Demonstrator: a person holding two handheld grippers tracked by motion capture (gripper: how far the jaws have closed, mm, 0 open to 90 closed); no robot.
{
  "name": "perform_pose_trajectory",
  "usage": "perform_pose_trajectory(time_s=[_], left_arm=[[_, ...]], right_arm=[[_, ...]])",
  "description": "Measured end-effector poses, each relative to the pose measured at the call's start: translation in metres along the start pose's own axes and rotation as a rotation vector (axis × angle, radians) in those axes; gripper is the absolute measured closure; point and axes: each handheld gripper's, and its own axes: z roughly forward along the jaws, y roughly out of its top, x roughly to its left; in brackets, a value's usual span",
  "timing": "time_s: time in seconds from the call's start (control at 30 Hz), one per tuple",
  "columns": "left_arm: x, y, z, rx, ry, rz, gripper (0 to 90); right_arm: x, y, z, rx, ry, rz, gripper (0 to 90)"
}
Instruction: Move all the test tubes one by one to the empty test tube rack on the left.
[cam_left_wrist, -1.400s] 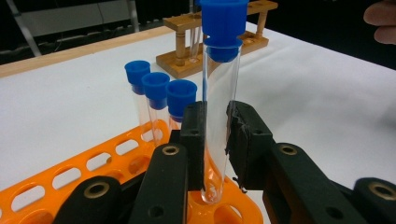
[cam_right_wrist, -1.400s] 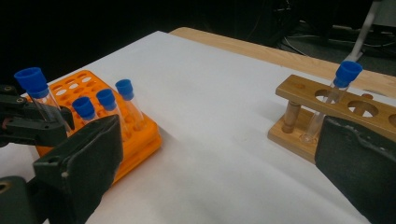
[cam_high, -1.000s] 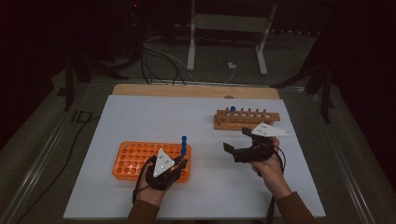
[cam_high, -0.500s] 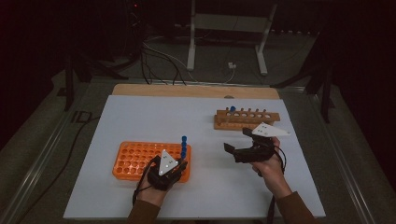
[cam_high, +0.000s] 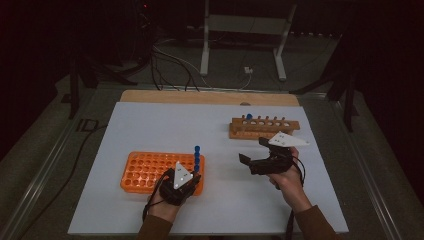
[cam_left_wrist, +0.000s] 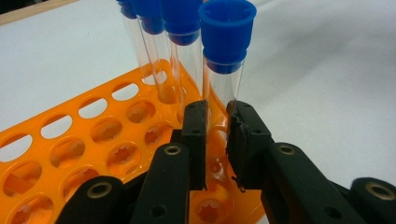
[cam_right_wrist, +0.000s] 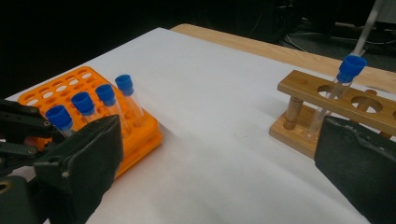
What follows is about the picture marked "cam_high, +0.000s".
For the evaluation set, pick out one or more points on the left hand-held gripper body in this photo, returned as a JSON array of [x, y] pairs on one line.
[[181, 176]]

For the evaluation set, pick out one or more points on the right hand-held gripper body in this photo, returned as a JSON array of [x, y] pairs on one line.
[[273, 165]]

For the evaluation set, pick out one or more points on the wooden test tube rack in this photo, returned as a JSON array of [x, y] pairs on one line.
[[250, 133]]

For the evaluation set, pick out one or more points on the orange plastic tube rack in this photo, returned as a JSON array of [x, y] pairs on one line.
[[146, 170]]

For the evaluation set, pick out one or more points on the person's right hand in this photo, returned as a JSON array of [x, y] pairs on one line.
[[290, 186]]

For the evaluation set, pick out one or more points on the person's left hand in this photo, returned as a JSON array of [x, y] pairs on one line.
[[163, 210]]

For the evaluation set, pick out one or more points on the white plug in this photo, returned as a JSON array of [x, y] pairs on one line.
[[248, 70]]

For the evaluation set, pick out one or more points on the black tripod stand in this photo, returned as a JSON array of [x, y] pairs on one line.
[[74, 86], [349, 106]]

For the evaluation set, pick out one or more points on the white metal stand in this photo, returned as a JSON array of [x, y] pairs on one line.
[[205, 50]]

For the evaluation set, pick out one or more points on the dark equipment rack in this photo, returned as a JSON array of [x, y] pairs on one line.
[[144, 26]]

